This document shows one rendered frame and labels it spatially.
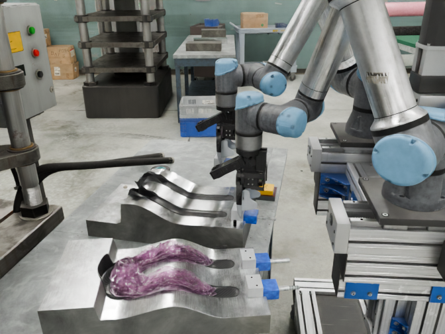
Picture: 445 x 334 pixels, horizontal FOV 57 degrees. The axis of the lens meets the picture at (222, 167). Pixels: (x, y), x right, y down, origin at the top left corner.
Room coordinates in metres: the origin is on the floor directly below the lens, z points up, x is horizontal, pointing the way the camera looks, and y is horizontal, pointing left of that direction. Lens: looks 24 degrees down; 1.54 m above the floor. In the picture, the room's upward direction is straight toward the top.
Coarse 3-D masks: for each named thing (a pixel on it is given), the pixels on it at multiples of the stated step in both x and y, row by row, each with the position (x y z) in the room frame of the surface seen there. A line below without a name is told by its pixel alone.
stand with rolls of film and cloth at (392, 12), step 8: (392, 8) 6.40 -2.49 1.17; (400, 8) 6.43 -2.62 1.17; (408, 8) 6.45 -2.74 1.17; (416, 8) 6.47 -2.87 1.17; (392, 16) 6.47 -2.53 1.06; (400, 16) 6.50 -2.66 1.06; (408, 16) 6.54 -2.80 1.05; (400, 32) 6.42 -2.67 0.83; (408, 32) 6.44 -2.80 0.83; (416, 32) 6.46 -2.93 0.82; (408, 56) 6.52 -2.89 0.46; (408, 64) 6.51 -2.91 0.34
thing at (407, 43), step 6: (396, 36) 5.35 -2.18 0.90; (402, 36) 5.35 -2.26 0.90; (408, 36) 5.34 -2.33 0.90; (414, 36) 5.34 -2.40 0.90; (402, 42) 4.98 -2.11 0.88; (408, 42) 4.84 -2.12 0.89; (414, 42) 4.80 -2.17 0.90; (402, 48) 5.00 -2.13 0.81; (408, 48) 4.86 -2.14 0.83; (414, 48) 4.72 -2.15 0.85
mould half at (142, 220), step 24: (120, 192) 1.29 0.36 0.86; (168, 192) 1.19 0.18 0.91; (192, 192) 1.24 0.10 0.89; (216, 192) 1.24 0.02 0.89; (96, 216) 1.13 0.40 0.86; (120, 216) 1.13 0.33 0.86; (144, 216) 1.07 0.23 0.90; (168, 216) 1.07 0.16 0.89; (144, 240) 1.07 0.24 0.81; (192, 240) 1.04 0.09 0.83; (216, 240) 1.02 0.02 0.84; (240, 240) 1.01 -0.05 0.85
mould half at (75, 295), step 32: (64, 256) 0.85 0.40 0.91; (96, 256) 0.85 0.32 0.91; (224, 256) 0.92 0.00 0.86; (64, 288) 0.74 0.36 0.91; (96, 288) 0.73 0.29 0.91; (64, 320) 0.67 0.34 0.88; (96, 320) 0.68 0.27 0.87; (128, 320) 0.68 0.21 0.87; (160, 320) 0.69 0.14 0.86; (192, 320) 0.69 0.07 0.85; (224, 320) 0.70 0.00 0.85; (256, 320) 0.71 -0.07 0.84
